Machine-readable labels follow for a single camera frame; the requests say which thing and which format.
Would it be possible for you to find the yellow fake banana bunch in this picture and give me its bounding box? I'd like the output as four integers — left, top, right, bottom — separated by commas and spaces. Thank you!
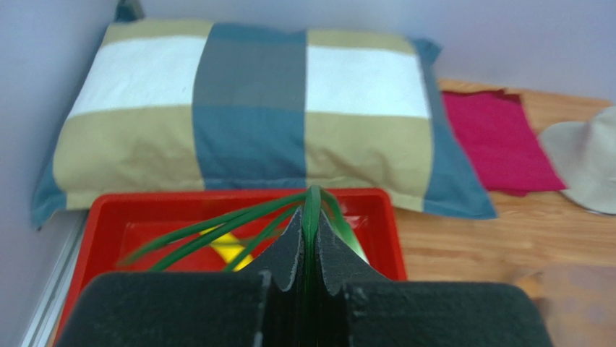
208, 234, 254, 272

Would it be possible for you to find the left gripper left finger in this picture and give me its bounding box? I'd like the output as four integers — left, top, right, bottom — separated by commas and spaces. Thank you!
56, 209, 304, 346

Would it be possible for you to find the beige bucket hat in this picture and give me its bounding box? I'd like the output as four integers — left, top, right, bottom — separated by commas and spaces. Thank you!
539, 106, 615, 215

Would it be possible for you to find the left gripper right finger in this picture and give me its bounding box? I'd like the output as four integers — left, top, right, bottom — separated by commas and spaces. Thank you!
315, 215, 552, 346

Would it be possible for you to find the clear zip top bag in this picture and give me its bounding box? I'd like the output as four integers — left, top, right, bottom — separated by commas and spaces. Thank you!
514, 264, 615, 346

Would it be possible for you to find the red plastic tray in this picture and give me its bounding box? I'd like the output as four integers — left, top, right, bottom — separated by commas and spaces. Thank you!
54, 189, 407, 346

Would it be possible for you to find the plaid pillow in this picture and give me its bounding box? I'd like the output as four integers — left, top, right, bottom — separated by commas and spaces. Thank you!
31, 1, 496, 228

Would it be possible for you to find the fake green onion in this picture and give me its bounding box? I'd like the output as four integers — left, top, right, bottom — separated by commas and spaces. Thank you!
120, 186, 367, 346

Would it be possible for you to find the magenta folded cloth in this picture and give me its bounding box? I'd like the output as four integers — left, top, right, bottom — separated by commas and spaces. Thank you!
442, 90, 566, 197

